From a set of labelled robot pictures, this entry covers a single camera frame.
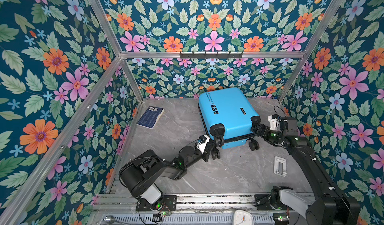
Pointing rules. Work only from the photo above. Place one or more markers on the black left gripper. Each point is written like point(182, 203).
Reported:
point(206, 153)

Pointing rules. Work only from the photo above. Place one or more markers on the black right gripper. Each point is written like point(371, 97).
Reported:
point(260, 130)

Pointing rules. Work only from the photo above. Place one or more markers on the blue hard-shell suitcase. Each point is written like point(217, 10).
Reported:
point(229, 118)

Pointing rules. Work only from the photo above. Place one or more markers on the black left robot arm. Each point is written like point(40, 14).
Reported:
point(140, 174)

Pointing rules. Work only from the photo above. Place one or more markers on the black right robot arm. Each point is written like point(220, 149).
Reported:
point(330, 205)

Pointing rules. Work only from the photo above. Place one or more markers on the dark blue paperback book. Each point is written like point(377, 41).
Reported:
point(150, 117)

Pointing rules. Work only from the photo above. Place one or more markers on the white desk clock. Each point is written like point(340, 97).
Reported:
point(242, 218)

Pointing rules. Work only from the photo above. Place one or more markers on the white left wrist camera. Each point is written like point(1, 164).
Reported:
point(202, 143)

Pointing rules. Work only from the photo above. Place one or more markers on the white wall socket plate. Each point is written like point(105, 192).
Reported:
point(280, 166)

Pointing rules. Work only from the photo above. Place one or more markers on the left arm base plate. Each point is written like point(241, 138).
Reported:
point(166, 203)

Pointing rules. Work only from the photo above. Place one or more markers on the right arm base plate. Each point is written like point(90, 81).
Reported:
point(268, 202)

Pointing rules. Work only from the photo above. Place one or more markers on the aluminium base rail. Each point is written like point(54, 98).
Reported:
point(195, 203)

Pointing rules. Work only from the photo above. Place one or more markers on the black hook rail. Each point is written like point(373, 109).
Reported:
point(209, 55)

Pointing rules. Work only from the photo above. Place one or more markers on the aluminium cage frame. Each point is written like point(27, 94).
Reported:
point(74, 72)

